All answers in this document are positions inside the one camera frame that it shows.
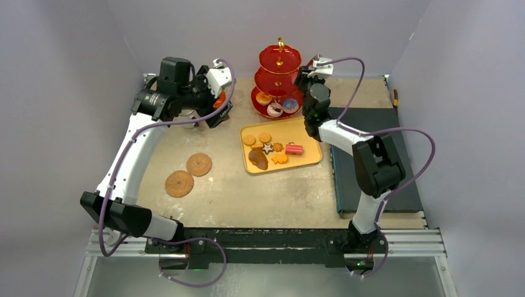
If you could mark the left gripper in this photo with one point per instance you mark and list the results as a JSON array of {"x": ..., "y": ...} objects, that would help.
[{"x": 202, "y": 81}]

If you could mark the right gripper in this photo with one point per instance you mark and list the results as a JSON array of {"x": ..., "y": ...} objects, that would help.
[{"x": 304, "y": 78}]

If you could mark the blue glazed donut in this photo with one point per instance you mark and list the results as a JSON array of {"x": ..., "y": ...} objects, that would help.
[{"x": 290, "y": 106}]

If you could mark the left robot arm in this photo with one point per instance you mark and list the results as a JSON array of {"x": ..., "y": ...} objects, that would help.
[{"x": 183, "y": 97}]

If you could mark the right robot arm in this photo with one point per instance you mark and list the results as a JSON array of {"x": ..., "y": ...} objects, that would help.
[{"x": 377, "y": 164}]

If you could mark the orange mug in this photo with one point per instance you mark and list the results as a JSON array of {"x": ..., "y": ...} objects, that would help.
[{"x": 220, "y": 100}]

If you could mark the white ribbed mug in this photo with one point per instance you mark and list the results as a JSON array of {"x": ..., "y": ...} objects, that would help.
[{"x": 191, "y": 122}]

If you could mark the red three tier stand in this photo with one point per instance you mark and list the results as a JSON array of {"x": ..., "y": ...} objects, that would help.
[{"x": 278, "y": 68}]

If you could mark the round biscuit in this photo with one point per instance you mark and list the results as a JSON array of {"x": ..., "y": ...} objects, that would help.
[
  {"x": 248, "y": 140},
  {"x": 265, "y": 137}
]

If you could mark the round woven coaster far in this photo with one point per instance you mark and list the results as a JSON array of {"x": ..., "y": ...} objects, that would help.
[{"x": 199, "y": 164}]

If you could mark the red white cake slice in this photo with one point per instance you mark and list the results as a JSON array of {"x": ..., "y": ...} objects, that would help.
[{"x": 294, "y": 149}]

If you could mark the brown swirl cookie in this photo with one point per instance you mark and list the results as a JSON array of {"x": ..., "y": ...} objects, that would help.
[{"x": 277, "y": 147}]

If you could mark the yellow serving tray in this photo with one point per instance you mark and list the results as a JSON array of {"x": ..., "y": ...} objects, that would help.
[{"x": 288, "y": 131}]

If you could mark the white iced star cookie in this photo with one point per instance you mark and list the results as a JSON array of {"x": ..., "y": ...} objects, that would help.
[{"x": 267, "y": 148}]

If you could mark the orange fish cookie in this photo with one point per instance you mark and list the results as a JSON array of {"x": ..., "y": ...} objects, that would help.
[{"x": 280, "y": 158}]

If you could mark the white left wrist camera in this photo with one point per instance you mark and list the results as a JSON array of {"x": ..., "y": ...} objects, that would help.
[{"x": 218, "y": 77}]

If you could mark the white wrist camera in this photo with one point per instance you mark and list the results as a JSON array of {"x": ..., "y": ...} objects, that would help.
[
  {"x": 218, "y": 77},
  {"x": 321, "y": 67}
]

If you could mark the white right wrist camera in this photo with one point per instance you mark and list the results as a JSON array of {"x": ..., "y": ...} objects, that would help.
[{"x": 321, "y": 67}]

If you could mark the yellow black tool handle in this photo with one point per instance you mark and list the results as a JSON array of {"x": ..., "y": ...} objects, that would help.
[{"x": 395, "y": 99}]

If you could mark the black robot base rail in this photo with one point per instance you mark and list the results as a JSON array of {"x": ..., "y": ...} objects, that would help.
[{"x": 333, "y": 248}]

